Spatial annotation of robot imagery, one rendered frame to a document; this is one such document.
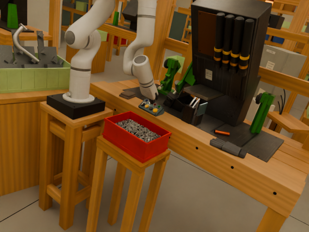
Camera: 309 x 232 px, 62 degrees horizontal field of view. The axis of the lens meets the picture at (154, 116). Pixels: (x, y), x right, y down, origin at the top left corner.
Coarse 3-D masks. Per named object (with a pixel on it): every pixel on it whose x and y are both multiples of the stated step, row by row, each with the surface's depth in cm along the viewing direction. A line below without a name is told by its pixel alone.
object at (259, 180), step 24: (96, 96) 191; (168, 120) 159; (168, 144) 157; (192, 144) 146; (216, 168) 140; (240, 168) 131; (264, 168) 130; (264, 192) 126; (288, 192) 119; (288, 216) 122
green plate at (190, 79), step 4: (188, 68) 164; (188, 72) 166; (192, 72) 164; (184, 76) 167; (188, 76) 167; (192, 76) 165; (184, 80) 169; (188, 80) 167; (192, 80) 166; (192, 84) 166; (196, 84) 170
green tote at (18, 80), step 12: (0, 72) 165; (12, 72) 169; (24, 72) 174; (36, 72) 179; (48, 72) 185; (60, 72) 191; (0, 84) 168; (12, 84) 173; (24, 84) 178; (36, 84) 183; (48, 84) 189; (60, 84) 195
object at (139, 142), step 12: (108, 120) 138; (120, 120) 151; (132, 120) 154; (144, 120) 150; (108, 132) 141; (120, 132) 135; (132, 132) 142; (144, 132) 145; (156, 132) 146; (168, 132) 141; (120, 144) 137; (132, 144) 131; (144, 144) 125; (156, 144) 133; (132, 156) 133; (144, 156) 128
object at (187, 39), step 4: (192, 0) 1086; (188, 16) 1112; (188, 20) 1123; (184, 28) 1135; (188, 28) 1129; (184, 32) 1139; (188, 32) 1175; (188, 36) 1143; (184, 40) 1144; (188, 40) 1138
